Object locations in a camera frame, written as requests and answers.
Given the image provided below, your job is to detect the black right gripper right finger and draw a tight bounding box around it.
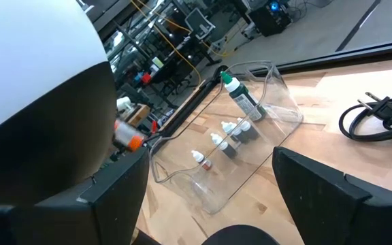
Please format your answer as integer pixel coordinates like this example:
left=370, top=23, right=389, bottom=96
left=272, top=146, right=392, bottom=245

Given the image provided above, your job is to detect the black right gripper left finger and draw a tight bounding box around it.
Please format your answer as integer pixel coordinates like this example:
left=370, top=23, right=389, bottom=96
left=35, top=146, right=151, bottom=245

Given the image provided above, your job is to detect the large red food coloring bottle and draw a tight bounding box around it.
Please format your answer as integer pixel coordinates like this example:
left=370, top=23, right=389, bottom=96
left=113, top=118, right=146, bottom=152

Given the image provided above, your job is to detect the small red dropper bottle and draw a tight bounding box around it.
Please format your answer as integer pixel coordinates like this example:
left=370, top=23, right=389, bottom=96
left=191, top=150, right=213, bottom=171

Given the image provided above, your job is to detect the large green food coloring bottle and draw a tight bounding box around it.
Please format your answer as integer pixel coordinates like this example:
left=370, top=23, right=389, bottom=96
left=220, top=71, right=267, bottom=123

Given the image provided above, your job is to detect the clear plastic bin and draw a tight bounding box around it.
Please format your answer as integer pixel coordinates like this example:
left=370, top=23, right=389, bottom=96
left=148, top=60, right=305, bottom=215

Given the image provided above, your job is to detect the white globe lamp black base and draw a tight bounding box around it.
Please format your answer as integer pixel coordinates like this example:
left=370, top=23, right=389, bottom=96
left=0, top=0, right=280, bottom=245

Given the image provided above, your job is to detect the black computer with blue light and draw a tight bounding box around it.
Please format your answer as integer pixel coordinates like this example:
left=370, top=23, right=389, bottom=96
left=248, top=0, right=293, bottom=37

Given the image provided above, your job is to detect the grey desk monitor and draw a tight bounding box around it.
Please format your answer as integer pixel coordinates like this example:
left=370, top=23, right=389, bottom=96
left=184, top=7, right=216, bottom=41

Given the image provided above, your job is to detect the black lamp power cord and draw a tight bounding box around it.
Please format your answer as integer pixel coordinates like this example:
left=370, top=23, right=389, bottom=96
left=338, top=91, right=392, bottom=142

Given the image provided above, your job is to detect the black metal table frame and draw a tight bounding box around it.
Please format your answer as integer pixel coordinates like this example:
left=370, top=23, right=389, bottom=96
left=148, top=39, right=392, bottom=144

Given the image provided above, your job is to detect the yellow cable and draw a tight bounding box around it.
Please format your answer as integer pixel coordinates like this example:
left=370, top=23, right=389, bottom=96
left=130, top=0, right=233, bottom=86

